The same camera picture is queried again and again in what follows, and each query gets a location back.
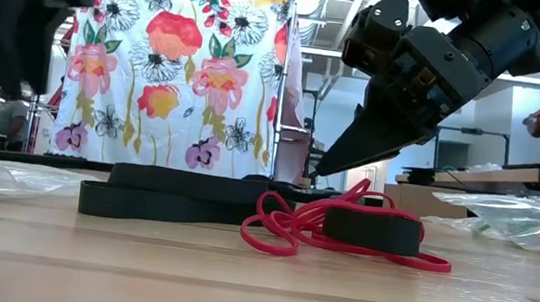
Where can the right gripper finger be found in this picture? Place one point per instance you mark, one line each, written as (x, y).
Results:
(372, 136)

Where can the clear plastic zip bag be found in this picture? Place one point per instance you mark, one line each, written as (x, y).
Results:
(453, 223)
(520, 212)

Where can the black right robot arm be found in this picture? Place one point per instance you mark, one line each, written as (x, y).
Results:
(514, 31)

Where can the wide black rubber band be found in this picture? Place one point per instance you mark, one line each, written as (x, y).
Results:
(372, 229)
(168, 208)

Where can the white door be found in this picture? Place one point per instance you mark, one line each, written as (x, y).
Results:
(373, 174)

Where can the small cardboard box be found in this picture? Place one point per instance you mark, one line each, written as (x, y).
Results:
(425, 202)

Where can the ceiling light strip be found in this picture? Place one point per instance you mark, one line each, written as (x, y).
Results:
(534, 79)

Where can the black wristwatch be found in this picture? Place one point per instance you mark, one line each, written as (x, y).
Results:
(533, 123)

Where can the wood-topped grey workbench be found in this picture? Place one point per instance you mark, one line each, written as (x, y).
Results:
(499, 175)

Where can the floral print cloth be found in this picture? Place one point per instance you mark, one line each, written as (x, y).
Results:
(156, 84)

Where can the pile of clear plastic bags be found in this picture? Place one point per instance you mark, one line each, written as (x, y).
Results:
(5, 181)

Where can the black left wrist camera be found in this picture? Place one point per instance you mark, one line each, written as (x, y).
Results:
(5, 43)

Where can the black aluminium table frame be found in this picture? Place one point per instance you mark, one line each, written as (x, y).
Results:
(23, 159)

